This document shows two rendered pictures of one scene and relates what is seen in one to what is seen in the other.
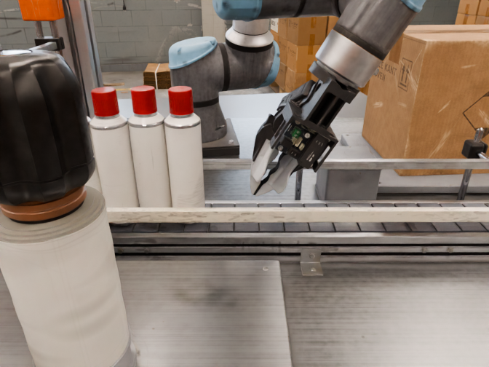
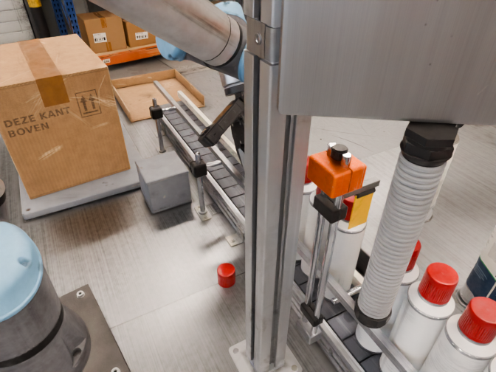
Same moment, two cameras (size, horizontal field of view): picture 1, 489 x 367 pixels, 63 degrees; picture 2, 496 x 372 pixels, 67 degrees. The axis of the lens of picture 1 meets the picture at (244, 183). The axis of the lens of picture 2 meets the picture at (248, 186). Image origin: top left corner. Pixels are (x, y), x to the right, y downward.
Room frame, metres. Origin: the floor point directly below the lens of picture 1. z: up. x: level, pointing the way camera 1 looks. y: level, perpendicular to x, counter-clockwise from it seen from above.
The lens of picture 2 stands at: (0.86, 0.53, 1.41)
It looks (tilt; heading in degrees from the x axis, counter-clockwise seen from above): 37 degrees down; 242
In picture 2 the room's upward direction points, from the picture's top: straight up
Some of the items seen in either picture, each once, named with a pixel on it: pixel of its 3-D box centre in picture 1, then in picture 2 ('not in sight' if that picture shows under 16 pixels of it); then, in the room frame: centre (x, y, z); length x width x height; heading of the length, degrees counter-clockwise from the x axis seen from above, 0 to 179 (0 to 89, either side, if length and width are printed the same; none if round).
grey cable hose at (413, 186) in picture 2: not in sight; (395, 240); (0.64, 0.39, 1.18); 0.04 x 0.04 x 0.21
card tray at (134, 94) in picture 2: not in sight; (155, 92); (0.55, -0.77, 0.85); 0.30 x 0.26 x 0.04; 90
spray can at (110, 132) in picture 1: (114, 159); (321, 226); (0.54, 0.19, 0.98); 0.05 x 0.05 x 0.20
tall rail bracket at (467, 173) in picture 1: (474, 177); (165, 124); (0.62, -0.40, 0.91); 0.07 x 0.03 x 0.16; 0
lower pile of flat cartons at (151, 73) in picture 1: (171, 75); not in sight; (5.08, 0.91, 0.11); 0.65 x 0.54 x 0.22; 95
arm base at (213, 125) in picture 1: (196, 113); (26, 339); (1.00, 0.12, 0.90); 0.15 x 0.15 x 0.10
